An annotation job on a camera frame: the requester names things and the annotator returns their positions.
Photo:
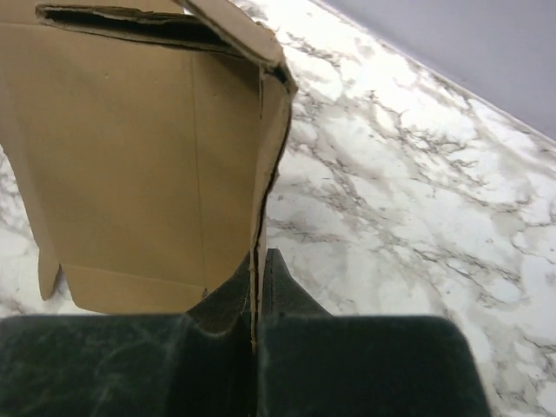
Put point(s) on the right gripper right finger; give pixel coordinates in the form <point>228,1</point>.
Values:
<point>285,303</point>

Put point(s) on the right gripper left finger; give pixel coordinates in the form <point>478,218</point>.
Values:
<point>225,313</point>

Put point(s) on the brown cardboard box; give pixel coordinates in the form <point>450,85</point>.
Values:
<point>144,137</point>

